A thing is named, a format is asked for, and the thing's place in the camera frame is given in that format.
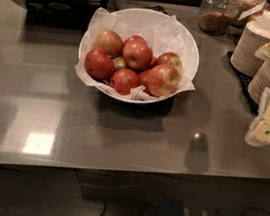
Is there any white label card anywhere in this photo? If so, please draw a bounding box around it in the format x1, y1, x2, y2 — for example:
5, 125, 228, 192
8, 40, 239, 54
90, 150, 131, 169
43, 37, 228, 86
238, 2, 265, 21

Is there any black mat under plates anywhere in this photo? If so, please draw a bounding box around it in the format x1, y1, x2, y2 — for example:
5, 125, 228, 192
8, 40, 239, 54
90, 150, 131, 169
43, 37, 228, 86
226, 51, 259, 116

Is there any glass jar with grains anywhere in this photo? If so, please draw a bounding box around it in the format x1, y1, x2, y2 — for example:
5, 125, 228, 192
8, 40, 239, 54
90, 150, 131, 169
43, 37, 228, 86
197, 0, 239, 36

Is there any right stack of paper plates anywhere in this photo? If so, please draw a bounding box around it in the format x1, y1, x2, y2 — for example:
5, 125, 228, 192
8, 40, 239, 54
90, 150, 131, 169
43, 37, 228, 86
248, 60, 270, 104

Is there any stack of paper plates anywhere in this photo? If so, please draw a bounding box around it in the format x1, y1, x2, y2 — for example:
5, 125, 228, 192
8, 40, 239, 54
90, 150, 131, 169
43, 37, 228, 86
248, 60, 270, 104
230, 21, 270, 77

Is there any white paper liner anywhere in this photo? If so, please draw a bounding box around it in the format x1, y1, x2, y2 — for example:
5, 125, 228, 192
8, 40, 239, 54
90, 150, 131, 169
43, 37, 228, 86
71, 1, 207, 111

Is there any black laptop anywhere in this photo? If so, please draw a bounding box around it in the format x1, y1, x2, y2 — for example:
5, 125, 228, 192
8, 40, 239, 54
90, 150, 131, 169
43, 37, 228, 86
11, 0, 107, 31

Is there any red-green apple back left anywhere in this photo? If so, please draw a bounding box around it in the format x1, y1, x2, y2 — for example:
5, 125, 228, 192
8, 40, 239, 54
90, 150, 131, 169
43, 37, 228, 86
95, 30, 124, 57

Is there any left stack of paper plates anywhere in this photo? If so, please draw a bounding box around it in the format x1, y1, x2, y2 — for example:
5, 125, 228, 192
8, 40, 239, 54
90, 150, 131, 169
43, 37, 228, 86
230, 21, 270, 77

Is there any dark red apple lower middle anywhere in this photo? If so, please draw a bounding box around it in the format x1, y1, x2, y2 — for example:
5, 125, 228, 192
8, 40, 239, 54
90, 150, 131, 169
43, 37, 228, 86
138, 69, 151, 95

